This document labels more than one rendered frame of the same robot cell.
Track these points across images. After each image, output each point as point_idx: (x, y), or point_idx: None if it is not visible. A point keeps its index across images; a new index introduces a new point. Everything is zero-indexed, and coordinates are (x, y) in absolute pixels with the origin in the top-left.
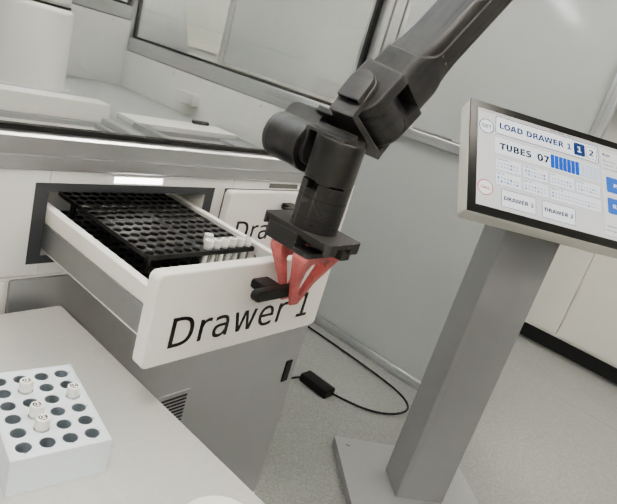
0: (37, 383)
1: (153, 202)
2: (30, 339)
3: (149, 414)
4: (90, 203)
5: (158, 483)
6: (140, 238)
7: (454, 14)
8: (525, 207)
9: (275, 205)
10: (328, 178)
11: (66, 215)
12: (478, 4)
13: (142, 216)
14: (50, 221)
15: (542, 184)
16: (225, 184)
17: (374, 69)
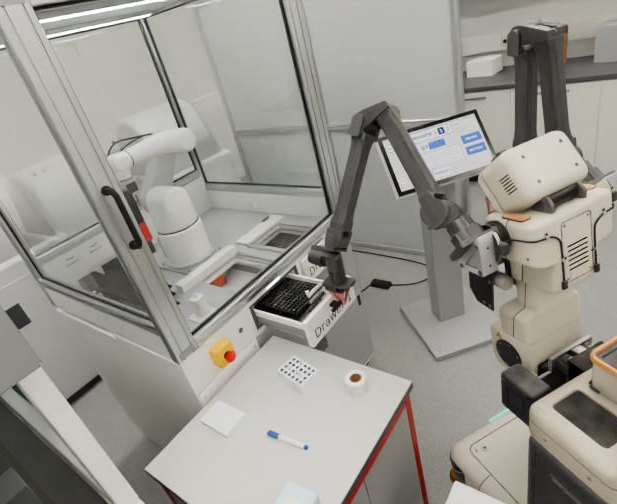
0: (290, 365)
1: (279, 284)
2: (275, 352)
3: (322, 357)
4: (263, 300)
5: (335, 374)
6: (288, 306)
7: (345, 202)
8: None
9: None
10: (335, 270)
11: (258, 307)
12: (351, 196)
13: (281, 295)
14: (257, 314)
15: (429, 161)
16: (298, 260)
17: (331, 231)
